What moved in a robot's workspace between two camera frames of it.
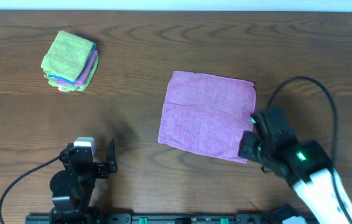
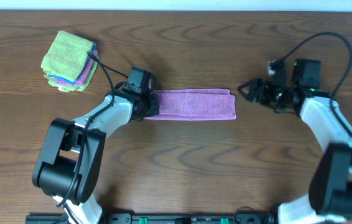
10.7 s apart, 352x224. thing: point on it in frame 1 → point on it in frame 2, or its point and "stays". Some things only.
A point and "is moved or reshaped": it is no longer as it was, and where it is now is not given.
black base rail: x=155 y=218 stays
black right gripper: x=257 y=137 → x=263 y=93
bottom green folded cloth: x=78 y=88 stays
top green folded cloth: x=67 y=55 stays
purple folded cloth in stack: x=85 y=74 stays
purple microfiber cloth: x=207 y=114 is moved or reshaped
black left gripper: x=93 y=168 → x=152 y=105
